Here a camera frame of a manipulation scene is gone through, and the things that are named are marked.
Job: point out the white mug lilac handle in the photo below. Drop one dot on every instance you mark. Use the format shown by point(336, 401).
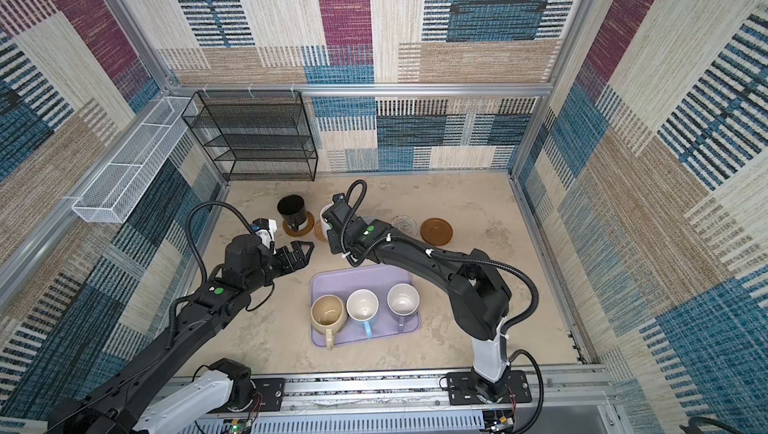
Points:
point(403, 301)

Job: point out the beige mug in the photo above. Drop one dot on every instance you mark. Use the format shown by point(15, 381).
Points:
point(328, 317)

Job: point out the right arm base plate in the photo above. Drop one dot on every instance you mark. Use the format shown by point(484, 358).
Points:
point(469, 388)

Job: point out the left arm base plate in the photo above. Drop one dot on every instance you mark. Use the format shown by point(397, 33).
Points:
point(256, 395)

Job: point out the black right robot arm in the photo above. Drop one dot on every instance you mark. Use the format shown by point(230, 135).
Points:
point(478, 294)

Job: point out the aluminium front rail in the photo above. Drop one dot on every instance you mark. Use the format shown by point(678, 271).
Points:
point(565, 399)

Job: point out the white wire mesh basket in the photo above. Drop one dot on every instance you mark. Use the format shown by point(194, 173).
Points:
point(117, 189)

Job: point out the black wire mesh shelf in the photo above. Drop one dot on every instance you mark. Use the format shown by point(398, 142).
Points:
point(254, 135)

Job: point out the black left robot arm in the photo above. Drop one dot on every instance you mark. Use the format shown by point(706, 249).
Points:
point(251, 262)

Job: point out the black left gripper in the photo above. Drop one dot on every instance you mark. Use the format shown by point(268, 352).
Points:
point(291, 266)

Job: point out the lilac plastic tray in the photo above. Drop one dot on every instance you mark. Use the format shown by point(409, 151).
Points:
point(379, 279)

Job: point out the rattan woven round coaster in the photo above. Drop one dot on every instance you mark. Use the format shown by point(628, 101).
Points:
point(319, 231)

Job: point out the white speckled mug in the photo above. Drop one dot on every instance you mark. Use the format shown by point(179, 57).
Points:
point(324, 225)

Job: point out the brown wooden coaster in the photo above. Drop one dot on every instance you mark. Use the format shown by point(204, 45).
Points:
point(436, 231)
point(306, 227)

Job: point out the white mug blue handle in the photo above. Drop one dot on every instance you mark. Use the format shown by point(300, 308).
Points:
point(362, 307)

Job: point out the black mug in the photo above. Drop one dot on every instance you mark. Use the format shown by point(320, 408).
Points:
point(292, 209)

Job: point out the multicolour woven round coaster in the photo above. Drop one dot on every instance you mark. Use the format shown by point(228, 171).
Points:
point(405, 224)

